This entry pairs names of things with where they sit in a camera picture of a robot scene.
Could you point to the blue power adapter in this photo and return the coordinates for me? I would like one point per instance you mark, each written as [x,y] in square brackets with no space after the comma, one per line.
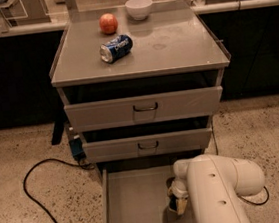
[76,148]

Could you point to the blue pepsi can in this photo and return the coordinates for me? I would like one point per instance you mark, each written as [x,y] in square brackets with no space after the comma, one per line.
[116,48]

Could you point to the dark lab bench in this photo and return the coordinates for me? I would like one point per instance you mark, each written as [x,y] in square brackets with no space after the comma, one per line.
[27,96]

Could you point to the dark green yellow sponge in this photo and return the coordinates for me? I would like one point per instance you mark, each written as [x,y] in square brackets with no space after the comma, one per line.
[172,204]

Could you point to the grey top drawer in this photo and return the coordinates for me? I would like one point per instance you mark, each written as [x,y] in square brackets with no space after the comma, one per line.
[143,109]

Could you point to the grey middle drawer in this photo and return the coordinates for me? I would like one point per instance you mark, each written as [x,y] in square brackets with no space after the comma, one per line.
[129,148]

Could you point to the grey drawer cabinet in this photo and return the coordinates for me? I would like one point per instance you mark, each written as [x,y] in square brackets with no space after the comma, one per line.
[172,51]

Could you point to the orange red apple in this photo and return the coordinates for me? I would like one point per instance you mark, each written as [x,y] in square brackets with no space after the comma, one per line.
[108,23]

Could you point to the grey drawer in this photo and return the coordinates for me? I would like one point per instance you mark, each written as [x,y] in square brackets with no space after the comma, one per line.
[139,195]
[143,109]
[129,148]

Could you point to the white bowl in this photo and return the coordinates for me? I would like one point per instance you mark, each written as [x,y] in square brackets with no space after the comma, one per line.
[138,9]

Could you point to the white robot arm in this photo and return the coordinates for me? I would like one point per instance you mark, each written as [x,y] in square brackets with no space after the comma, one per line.
[214,185]

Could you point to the grey bottom drawer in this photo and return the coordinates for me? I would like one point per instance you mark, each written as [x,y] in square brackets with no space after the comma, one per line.
[139,195]

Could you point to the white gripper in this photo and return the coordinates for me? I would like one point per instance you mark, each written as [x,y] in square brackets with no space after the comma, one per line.
[180,189]

